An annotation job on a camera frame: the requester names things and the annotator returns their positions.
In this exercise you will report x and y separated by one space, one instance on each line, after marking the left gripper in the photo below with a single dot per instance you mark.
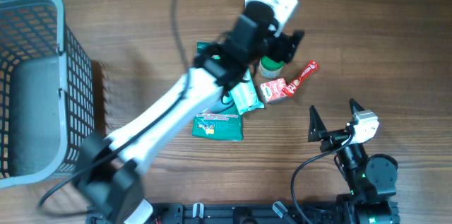
287 47

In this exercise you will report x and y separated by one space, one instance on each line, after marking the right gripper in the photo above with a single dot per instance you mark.
332 138

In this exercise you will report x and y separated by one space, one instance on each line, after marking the green lid jar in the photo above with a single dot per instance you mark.
269 68

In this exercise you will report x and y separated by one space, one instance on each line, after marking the red candy bar wrapper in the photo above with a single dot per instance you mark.
291 88

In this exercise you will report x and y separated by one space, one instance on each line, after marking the red patterned small box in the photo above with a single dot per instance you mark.
272 91

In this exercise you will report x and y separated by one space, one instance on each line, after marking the white wet wipes pack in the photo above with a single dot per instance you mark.
245 96

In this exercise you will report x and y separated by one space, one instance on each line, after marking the green 3M gloves package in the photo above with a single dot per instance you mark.
221 122

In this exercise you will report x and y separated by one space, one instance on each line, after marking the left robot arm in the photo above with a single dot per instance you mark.
109 168

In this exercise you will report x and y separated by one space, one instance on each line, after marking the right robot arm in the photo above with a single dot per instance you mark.
371 179

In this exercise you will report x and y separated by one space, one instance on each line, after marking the grey plastic shopping basket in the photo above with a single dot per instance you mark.
47 106

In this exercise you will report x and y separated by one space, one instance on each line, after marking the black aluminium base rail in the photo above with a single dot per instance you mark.
321 212

